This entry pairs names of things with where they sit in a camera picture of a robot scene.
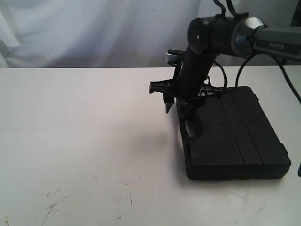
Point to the black plastic carry case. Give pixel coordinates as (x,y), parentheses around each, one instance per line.
(224,143)

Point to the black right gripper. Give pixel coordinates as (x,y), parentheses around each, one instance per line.
(188,105)

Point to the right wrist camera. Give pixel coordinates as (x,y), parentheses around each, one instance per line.
(173,56)

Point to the white backdrop curtain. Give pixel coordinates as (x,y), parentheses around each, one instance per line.
(95,33)

